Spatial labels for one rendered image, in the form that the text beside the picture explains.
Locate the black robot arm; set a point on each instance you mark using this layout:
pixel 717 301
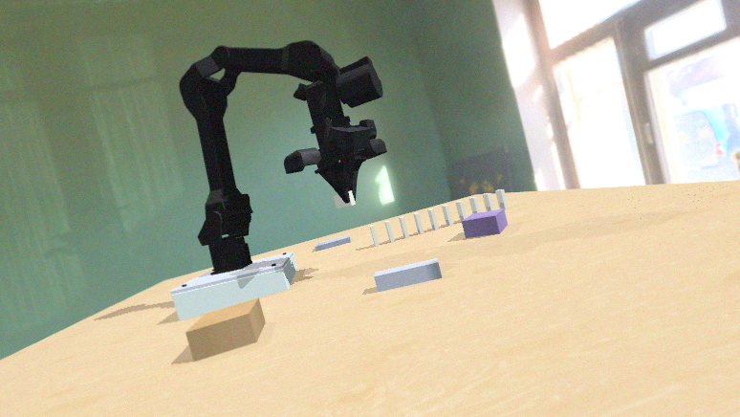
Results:
pixel 227 210

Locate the purple rectangular block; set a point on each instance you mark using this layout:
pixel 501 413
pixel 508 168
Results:
pixel 485 223

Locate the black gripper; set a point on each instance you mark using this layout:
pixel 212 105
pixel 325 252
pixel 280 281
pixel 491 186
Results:
pixel 343 175

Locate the brown rectangular block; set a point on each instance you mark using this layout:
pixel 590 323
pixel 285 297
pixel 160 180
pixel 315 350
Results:
pixel 226 329

